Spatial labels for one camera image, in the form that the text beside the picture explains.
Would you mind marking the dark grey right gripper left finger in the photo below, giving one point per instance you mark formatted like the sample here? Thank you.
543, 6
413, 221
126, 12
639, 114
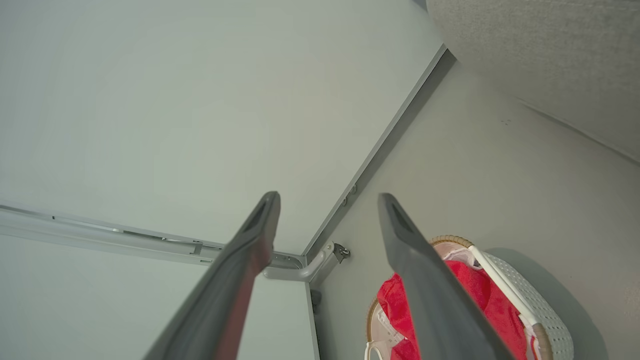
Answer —
225, 280

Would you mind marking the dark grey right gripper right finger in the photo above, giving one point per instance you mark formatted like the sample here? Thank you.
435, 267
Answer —
435, 300

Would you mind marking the red and white sports jersey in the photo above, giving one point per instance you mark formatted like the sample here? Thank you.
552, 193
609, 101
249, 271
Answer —
492, 300

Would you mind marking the grey upholstered seat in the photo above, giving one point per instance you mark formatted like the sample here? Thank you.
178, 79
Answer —
550, 55

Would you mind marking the grey metal partition foot with caster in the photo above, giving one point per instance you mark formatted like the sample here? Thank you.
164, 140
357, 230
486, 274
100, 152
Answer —
305, 271

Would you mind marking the white woven laundry basket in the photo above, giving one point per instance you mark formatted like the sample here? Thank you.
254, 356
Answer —
545, 310

